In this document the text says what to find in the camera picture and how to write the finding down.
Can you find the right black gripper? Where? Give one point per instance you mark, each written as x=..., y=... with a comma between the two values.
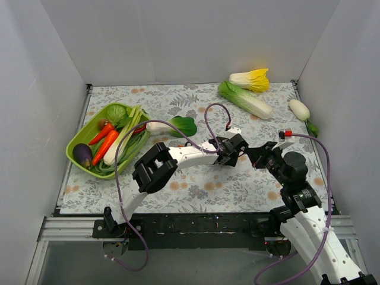
x=265, y=155

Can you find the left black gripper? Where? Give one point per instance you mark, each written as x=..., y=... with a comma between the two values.
x=228, y=147

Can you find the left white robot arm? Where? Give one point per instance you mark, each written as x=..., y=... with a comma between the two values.
x=156, y=167

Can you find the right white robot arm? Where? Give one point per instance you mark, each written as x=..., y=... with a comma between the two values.
x=303, y=221

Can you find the green bok choy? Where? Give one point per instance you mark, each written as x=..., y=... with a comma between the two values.
x=185, y=125

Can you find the green napa cabbage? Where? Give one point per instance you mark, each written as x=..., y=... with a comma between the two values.
x=245, y=100

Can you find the white radish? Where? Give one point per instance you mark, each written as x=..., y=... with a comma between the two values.
x=303, y=114

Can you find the yellow napa cabbage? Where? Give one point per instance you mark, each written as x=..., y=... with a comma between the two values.
x=255, y=80

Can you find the red chili pepper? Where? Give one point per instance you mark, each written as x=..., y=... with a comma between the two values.
x=139, y=130

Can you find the orange carrot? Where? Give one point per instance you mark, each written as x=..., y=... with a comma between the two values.
x=102, y=134
x=107, y=143

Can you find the green celery stalks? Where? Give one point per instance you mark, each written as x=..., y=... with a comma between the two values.
x=127, y=123

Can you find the brown kiwi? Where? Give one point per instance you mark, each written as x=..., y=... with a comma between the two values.
x=102, y=123

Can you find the green plastic basket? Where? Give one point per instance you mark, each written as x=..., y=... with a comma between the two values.
x=90, y=130

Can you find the purple eggplant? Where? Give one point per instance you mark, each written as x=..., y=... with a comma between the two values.
x=82, y=154

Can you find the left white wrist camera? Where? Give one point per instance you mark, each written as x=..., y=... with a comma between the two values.
x=231, y=132

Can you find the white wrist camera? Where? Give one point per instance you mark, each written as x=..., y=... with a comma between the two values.
x=285, y=139
x=231, y=132

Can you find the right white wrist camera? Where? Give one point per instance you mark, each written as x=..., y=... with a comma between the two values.
x=285, y=139

